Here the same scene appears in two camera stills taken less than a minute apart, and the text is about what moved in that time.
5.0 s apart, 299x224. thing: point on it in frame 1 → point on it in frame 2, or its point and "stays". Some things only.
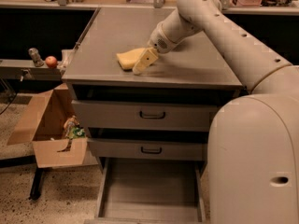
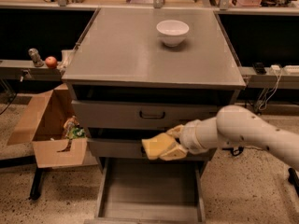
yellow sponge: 128,59 → 155,147
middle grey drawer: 147,149 stays
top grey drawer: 144,116 stays
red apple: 51,62 stays
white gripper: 160,43 → 189,137
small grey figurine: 34,53 stays
